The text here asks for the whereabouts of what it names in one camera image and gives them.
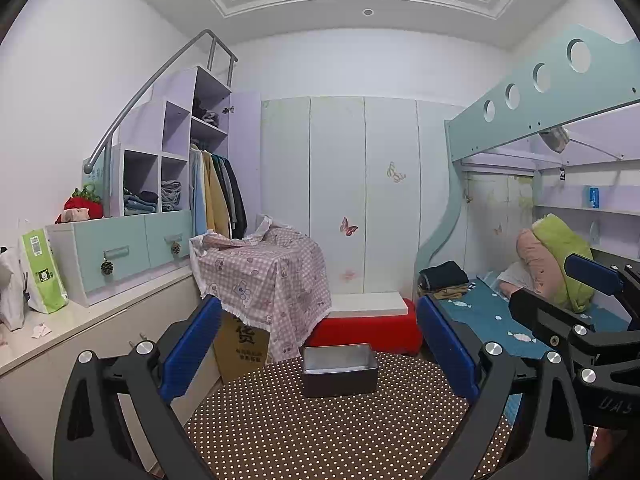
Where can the dark folded clothes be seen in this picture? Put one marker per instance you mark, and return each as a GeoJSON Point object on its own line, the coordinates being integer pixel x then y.
{"type": "Point", "coordinates": [442, 275]}

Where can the white plastic bag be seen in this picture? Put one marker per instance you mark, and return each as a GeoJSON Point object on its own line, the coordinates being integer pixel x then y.
{"type": "Point", "coordinates": [12, 290]}

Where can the pink pillow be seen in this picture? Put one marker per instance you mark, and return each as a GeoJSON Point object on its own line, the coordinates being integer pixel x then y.
{"type": "Point", "coordinates": [537, 260]}

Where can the lilac stair shelf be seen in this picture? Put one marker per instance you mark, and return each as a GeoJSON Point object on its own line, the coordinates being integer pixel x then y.
{"type": "Point", "coordinates": [175, 120]}

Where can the folded blue jeans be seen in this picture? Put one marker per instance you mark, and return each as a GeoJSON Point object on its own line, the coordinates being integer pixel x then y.
{"type": "Point", "coordinates": [140, 202]}

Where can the strawberry plush toy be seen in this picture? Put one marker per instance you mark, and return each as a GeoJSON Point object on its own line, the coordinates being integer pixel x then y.
{"type": "Point", "coordinates": [80, 207]}

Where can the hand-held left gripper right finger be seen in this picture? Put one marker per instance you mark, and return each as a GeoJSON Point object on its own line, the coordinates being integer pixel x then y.
{"type": "Point", "coordinates": [445, 350]}

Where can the light blue bunk bed frame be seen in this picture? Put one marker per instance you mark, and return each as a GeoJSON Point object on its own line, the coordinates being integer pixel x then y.
{"type": "Point", "coordinates": [520, 125]}

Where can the beige butterfly sticker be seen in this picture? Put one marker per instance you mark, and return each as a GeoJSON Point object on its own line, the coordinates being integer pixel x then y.
{"type": "Point", "coordinates": [396, 172]}

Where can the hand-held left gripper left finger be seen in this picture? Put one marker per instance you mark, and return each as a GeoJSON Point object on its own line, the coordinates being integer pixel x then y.
{"type": "Point", "coordinates": [192, 345]}

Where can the row of hanging clothes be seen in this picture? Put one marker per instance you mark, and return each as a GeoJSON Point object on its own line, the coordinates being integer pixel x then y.
{"type": "Point", "coordinates": [220, 195]}

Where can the light blue drawer unit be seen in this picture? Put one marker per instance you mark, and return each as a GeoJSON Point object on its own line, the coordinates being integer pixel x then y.
{"type": "Point", "coordinates": [125, 240]}

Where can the small paper scrap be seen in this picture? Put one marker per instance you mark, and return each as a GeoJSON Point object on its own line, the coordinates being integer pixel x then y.
{"type": "Point", "coordinates": [41, 331]}

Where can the pink butterfly sticker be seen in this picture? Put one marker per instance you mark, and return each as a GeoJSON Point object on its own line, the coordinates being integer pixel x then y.
{"type": "Point", "coordinates": [348, 226]}

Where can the pink checked cloth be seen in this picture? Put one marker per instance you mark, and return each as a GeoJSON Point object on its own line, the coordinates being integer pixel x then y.
{"type": "Point", "coordinates": [270, 285]}

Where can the white pillow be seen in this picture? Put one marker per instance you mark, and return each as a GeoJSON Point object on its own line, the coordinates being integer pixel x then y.
{"type": "Point", "coordinates": [510, 277]}

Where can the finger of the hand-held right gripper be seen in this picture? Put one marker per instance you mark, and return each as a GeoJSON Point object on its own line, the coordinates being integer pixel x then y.
{"type": "Point", "coordinates": [535, 310]}
{"type": "Point", "coordinates": [592, 272]}

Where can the grey clip lamp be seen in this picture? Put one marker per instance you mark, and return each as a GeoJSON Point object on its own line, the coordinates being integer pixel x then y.
{"type": "Point", "coordinates": [554, 137]}

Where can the white wardrobe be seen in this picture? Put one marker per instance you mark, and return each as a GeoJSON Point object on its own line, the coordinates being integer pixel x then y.
{"type": "Point", "coordinates": [335, 160]}

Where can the white low cabinet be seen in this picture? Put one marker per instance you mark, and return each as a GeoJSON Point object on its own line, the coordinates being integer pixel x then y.
{"type": "Point", "coordinates": [75, 320]}

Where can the pine cone ornament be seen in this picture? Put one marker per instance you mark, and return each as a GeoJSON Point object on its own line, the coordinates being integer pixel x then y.
{"type": "Point", "coordinates": [175, 248]}
{"type": "Point", "coordinates": [106, 267]}

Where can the brown polka dot tablecloth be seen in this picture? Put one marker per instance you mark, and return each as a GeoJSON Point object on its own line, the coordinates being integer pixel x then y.
{"type": "Point", "coordinates": [325, 435]}

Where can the folded brown clothes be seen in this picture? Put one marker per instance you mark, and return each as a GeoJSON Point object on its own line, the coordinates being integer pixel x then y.
{"type": "Point", "coordinates": [450, 292]}

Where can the dark clothes pile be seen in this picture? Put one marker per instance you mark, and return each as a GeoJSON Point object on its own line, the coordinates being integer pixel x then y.
{"type": "Point", "coordinates": [206, 114]}

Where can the white board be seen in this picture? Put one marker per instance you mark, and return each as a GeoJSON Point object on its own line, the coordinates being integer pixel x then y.
{"type": "Point", "coordinates": [365, 304]}

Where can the small blue box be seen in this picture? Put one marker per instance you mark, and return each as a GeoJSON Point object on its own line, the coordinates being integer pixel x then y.
{"type": "Point", "coordinates": [593, 196]}

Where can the green and white bag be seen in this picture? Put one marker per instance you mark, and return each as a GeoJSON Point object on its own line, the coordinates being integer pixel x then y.
{"type": "Point", "coordinates": [42, 270]}

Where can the red bench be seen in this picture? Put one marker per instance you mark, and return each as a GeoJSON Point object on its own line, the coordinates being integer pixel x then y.
{"type": "Point", "coordinates": [370, 330]}

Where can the folded grey clothes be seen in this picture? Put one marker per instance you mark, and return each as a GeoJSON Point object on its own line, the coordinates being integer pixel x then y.
{"type": "Point", "coordinates": [171, 195]}

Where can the blue bedsheet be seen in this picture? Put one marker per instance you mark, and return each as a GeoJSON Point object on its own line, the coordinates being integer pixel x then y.
{"type": "Point", "coordinates": [480, 310]}

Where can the cardboard box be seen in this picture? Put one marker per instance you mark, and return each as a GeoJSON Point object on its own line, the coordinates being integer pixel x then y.
{"type": "Point", "coordinates": [240, 345]}

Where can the grey handrail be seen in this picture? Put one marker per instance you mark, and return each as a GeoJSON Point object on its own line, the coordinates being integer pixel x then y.
{"type": "Point", "coordinates": [150, 85]}

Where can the person's leg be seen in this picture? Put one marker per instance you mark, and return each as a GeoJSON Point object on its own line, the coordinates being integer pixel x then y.
{"type": "Point", "coordinates": [607, 452]}

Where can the dark brown metal box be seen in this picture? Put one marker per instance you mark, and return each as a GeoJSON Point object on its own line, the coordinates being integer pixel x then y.
{"type": "Point", "coordinates": [340, 385]}

